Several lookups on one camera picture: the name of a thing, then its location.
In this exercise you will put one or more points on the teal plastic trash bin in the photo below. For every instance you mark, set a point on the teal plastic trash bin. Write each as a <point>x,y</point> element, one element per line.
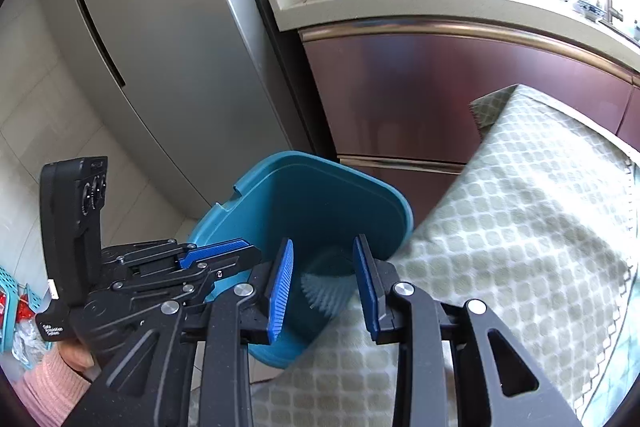
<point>322,207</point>

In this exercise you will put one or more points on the teal basket with red packets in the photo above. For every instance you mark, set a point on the teal basket with red packets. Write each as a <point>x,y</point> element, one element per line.
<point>18,303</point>

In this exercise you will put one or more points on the kitchen counter with cabinets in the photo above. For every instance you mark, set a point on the kitchen counter with cabinets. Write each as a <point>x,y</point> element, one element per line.
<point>396,78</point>

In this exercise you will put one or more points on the patterned green beige tablecloth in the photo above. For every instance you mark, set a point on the patterned green beige tablecloth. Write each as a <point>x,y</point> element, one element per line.
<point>543,226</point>

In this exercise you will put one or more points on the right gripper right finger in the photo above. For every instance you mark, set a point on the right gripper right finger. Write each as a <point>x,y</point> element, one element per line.
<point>452,357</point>

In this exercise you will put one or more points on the person's left hand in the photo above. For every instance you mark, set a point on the person's left hand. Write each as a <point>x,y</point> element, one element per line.
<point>76,355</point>

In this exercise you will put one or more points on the grey refrigerator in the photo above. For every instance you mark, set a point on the grey refrigerator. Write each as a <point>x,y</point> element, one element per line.
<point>197,91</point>

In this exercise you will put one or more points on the pink left sleeve forearm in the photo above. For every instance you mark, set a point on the pink left sleeve forearm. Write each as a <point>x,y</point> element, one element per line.
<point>51,390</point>

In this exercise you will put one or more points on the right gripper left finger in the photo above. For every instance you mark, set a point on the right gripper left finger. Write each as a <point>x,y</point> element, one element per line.
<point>147,381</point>

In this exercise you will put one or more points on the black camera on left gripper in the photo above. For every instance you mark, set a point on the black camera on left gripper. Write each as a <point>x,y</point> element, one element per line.
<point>72,195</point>

